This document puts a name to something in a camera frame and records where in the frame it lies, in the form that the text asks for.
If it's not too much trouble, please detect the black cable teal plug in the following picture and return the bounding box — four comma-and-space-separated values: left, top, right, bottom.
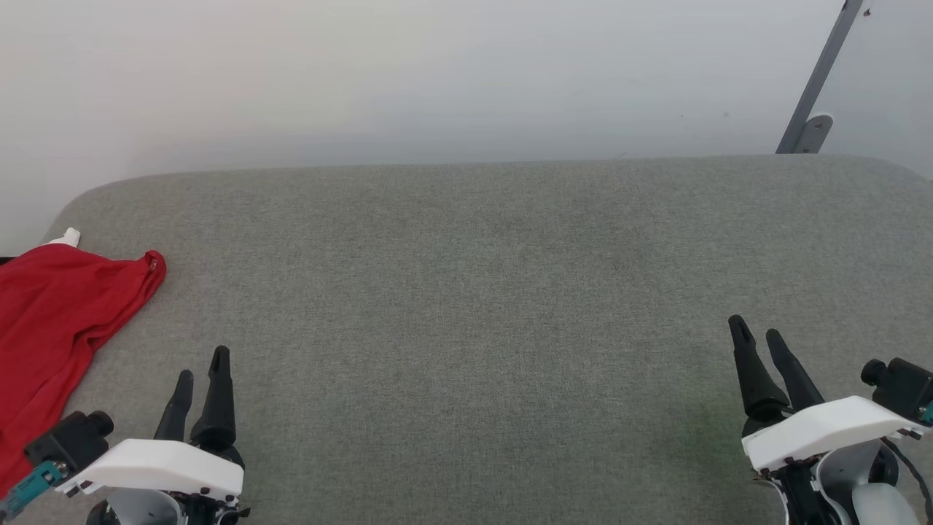
881, 436, 933, 523
0, 461, 65, 520

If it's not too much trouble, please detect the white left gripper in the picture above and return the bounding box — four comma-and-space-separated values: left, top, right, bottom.
55, 346, 251, 525

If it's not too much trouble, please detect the right black cable teal plug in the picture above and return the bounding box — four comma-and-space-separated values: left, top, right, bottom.
881, 436, 933, 523

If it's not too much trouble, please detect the left black cable teal plug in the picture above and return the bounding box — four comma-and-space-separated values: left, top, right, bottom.
0, 461, 65, 520

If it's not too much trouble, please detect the red white-trimmed garment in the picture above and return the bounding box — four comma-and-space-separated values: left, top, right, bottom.
0, 228, 167, 498

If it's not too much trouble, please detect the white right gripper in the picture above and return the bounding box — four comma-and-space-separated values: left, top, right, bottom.
727, 315, 926, 525

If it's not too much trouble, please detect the grey metal wall bracket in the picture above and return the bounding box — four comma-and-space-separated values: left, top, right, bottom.
793, 114, 834, 155

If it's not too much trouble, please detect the grey slanted metal bar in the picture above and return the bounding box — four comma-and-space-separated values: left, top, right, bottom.
776, 0, 865, 155

